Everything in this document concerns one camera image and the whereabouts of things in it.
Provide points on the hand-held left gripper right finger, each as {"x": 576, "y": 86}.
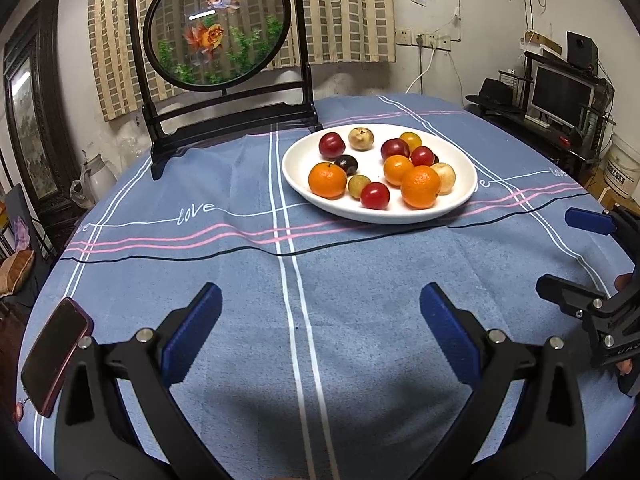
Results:
{"x": 450, "y": 332}

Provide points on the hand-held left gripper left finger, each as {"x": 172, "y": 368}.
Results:
{"x": 192, "y": 332}

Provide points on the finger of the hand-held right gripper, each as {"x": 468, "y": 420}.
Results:
{"x": 565, "y": 292}
{"x": 587, "y": 221}

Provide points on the pale cream plum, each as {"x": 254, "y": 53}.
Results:
{"x": 446, "y": 177}

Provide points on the small red plum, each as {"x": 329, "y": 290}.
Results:
{"x": 375, "y": 195}
{"x": 422, "y": 156}

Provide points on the smooth orange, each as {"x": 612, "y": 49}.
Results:
{"x": 396, "y": 171}

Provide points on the green-yellow plum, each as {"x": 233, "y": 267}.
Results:
{"x": 358, "y": 186}

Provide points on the white oval plate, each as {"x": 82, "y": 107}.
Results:
{"x": 300, "y": 175}

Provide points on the large mandarin orange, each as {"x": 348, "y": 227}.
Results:
{"x": 327, "y": 180}

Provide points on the pale blotchy fruit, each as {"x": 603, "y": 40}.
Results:
{"x": 361, "y": 138}

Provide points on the large red plum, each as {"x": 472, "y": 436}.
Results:
{"x": 331, "y": 144}

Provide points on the person's right hand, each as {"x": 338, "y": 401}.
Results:
{"x": 623, "y": 281}

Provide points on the white plastic bucket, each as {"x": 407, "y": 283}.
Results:
{"x": 622, "y": 167}

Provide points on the blue striped tablecloth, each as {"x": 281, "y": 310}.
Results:
{"x": 225, "y": 270}

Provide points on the black desk rack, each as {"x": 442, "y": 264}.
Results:
{"x": 550, "y": 142}

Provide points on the computer monitor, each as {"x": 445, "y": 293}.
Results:
{"x": 561, "y": 94}

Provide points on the smartphone in red case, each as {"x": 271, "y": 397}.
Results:
{"x": 55, "y": 355}

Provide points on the black hat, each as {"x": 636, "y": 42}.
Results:
{"x": 492, "y": 92}

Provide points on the black speaker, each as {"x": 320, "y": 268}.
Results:
{"x": 582, "y": 49}

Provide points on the white jug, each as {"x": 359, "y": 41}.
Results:
{"x": 100, "y": 180}

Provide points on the cardboard box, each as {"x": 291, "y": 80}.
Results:
{"x": 542, "y": 42}

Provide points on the brown cushion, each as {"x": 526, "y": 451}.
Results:
{"x": 15, "y": 270}

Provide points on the pink phone charm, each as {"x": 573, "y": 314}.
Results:
{"x": 19, "y": 410}

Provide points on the dark wooden framed picture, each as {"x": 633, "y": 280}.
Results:
{"x": 30, "y": 120}

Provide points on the round goldfish table screen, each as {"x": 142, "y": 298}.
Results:
{"x": 215, "y": 20}

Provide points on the checked beige curtain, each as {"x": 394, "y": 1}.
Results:
{"x": 345, "y": 10}

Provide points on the wall power outlets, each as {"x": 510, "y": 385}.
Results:
{"x": 422, "y": 39}

